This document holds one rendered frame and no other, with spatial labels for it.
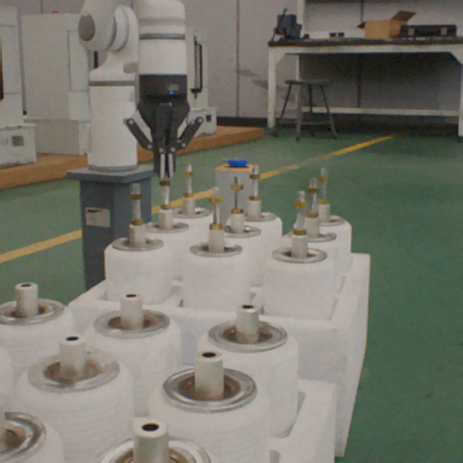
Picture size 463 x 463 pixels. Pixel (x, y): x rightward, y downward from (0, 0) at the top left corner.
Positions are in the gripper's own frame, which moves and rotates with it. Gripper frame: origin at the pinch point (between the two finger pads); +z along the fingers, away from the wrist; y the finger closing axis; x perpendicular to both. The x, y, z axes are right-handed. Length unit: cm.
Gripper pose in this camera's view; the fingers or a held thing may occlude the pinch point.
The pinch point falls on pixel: (165, 165)
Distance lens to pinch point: 110.2
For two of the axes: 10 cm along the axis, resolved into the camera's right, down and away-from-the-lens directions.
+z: 0.0, 9.8, 2.2
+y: 9.2, -0.9, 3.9
